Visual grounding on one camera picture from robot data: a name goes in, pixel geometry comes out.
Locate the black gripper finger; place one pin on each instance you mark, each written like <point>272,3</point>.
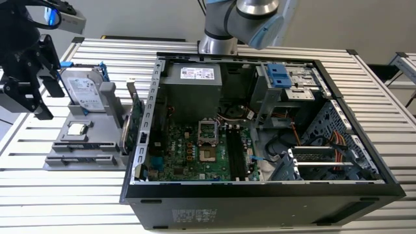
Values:
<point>27,70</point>
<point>49,58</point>

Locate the dark RAM stick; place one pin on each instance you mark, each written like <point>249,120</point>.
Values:
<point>77,161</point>

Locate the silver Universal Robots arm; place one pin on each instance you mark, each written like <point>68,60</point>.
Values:
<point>227,22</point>

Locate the hard disk in blue carrier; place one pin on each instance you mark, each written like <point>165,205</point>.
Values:
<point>84,92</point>

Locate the silver CPU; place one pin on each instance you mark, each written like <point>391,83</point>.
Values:
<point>76,129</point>

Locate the grey parts rack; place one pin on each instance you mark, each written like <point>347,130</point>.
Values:
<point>97,126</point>

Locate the green graphics card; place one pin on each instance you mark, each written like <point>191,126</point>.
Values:
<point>133,122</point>

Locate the grey power supply unit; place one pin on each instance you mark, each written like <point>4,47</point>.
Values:
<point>191,97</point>

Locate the green motherboard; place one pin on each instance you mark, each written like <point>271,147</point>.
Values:
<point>181,156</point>

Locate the round black cooling fan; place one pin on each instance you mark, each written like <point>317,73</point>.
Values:
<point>232,112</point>

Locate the CPU socket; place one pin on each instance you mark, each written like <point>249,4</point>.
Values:
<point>208,153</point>

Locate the blue plastic drive latch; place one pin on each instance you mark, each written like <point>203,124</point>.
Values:
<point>277,75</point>

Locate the metal optical drive cage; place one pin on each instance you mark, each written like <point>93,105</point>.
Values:
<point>299,95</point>

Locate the black open PC case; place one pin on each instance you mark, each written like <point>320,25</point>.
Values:
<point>227,209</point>

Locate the metal disk bay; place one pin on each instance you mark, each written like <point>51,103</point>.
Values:
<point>312,152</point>

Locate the metal slat side table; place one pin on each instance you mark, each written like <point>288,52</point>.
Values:
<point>404,59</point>

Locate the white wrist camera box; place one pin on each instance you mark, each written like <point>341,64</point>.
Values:
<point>72,23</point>

